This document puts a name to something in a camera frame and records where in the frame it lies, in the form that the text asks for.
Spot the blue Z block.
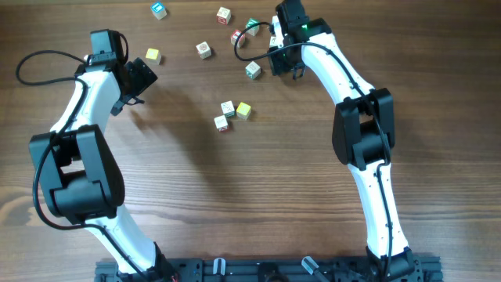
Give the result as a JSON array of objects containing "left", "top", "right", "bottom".
[{"left": 269, "top": 36, "right": 278, "bottom": 48}]

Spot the red M block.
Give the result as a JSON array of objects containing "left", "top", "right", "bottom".
[{"left": 216, "top": 7, "right": 231, "bottom": 25}]

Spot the yellow S block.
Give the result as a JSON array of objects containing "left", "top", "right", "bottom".
[{"left": 236, "top": 102, "right": 251, "bottom": 120}]

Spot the red A block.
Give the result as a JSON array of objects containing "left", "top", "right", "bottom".
[{"left": 214, "top": 115, "right": 229, "bottom": 132}]

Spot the green N block number 8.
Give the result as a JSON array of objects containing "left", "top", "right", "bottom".
[{"left": 245, "top": 61, "right": 261, "bottom": 80}]

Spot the red I block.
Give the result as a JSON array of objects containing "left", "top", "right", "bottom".
[{"left": 230, "top": 30, "right": 246, "bottom": 49}]

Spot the red shell block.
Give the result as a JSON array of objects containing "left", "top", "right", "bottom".
[{"left": 196, "top": 42, "right": 211, "bottom": 60}]

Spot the green N top block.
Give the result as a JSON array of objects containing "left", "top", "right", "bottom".
[{"left": 246, "top": 18, "right": 260, "bottom": 36}]

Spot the green V block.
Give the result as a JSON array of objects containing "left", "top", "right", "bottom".
[{"left": 221, "top": 101, "right": 236, "bottom": 118}]

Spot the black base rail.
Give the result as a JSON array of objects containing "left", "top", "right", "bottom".
[{"left": 93, "top": 256, "right": 445, "bottom": 282}]

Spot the yellow-top block number 3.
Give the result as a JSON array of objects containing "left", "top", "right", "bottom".
[{"left": 145, "top": 49, "right": 161, "bottom": 65}]

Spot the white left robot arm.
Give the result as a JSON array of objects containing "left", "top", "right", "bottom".
[{"left": 29, "top": 29, "right": 178, "bottom": 281}]

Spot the blue-top block far left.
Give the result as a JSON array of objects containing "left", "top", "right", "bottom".
[{"left": 150, "top": 2, "right": 167, "bottom": 20}]

